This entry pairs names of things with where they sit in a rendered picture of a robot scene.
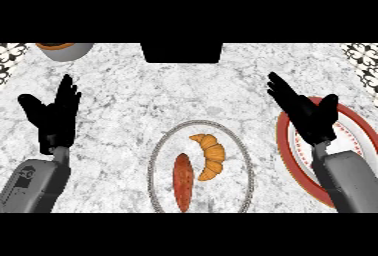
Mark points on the black box appliance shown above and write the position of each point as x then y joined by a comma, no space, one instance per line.
182,52

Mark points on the brown baguette loaf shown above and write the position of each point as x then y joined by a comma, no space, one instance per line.
184,183

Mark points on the oval marble-pattern placemat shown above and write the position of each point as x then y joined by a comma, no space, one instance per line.
231,193

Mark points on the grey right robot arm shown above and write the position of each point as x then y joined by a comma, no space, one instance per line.
347,180

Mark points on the golden croissant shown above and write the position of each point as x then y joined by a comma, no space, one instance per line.
213,156

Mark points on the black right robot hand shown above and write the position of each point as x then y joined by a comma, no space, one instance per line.
311,116

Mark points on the red-rimmed white plate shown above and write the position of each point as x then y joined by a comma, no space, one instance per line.
364,136

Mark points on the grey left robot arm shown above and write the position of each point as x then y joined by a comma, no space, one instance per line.
37,183

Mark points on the grey pot with orange rim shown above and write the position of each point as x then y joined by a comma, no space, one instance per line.
67,51

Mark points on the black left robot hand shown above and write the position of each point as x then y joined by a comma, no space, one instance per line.
57,116

